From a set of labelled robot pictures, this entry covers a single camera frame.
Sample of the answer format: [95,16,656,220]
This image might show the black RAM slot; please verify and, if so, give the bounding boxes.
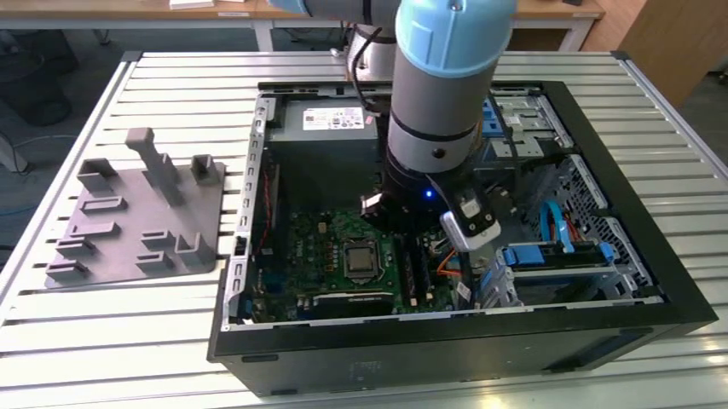
[401,236,418,303]
[394,236,412,304]

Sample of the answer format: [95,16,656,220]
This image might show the silver CPU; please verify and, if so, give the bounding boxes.
[345,247,378,274]

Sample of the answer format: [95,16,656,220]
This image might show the metal socket cover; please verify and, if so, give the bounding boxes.
[338,239,385,283]

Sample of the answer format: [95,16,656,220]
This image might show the green motherboard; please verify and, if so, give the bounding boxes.
[253,204,477,320]

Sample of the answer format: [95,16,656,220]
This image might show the blue disk carrier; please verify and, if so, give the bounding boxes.
[480,95,501,138]

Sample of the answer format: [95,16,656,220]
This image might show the grey power supply unit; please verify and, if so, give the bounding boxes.
[265,98,394,206]

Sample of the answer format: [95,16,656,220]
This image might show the hard disk in blue carrier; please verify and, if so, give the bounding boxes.
[503,241,615,268]

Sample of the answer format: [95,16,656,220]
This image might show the black graphics card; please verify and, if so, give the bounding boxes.
[310,291,396,319]

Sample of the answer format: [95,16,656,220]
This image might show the black PC case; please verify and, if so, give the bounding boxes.
[205,79,719,400]

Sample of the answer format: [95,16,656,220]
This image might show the grey parts rack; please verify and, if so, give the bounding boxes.
[43,126,227,291]

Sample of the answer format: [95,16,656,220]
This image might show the wooden desk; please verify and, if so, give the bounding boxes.
[0,0,605,53]

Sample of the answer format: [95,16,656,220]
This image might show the wooden cabinet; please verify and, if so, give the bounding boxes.
[580,0,728,107]

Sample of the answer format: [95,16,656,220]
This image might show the black office chair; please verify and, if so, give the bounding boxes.
[0,30,81,127]

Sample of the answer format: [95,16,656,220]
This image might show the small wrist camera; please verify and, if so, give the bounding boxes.
[360,193,389,219]

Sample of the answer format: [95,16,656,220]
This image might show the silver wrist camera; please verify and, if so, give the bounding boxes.
[441,187,503,253]

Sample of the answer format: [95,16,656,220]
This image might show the orange wires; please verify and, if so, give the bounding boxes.
[434,249,473,279]

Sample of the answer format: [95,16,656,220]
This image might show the black cable bundle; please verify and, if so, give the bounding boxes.
[483,153,571,201]

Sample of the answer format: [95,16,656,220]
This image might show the blue SATA cable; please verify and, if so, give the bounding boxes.
[539,198,573,255]

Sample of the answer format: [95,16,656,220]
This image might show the black camera cable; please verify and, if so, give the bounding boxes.
[345,25,394,112]

